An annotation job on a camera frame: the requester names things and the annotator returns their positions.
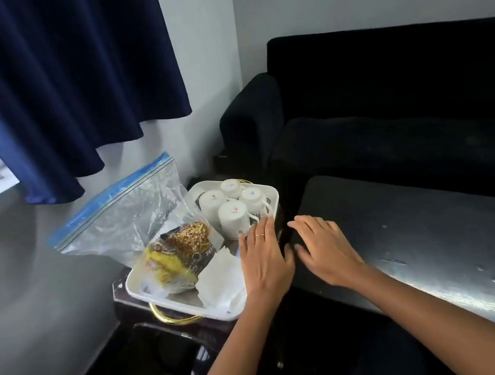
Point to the person's right hand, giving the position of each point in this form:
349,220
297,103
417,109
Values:
327,251

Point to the person's left hand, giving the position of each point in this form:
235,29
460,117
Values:
263,264

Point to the stack of white napkins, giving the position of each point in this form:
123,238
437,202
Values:
221,283

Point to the plain white cup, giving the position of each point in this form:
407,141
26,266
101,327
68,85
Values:
211,204
233,220

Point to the patterned white cup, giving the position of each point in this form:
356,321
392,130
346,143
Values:
232,188
253,200

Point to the person's right forearm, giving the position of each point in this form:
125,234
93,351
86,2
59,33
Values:
436,328

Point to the person's left forearm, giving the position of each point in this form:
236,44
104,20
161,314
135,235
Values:
232,358

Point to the black table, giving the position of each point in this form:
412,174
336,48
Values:
414,227

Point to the white tray with printed base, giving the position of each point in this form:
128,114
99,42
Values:
176,306

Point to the clear zip bag blue seal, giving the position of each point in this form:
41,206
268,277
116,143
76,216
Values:
121,218

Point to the black fabric sofa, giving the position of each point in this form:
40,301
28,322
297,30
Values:
375,88

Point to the navy blue curtain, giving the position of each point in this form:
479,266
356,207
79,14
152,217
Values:
59,82

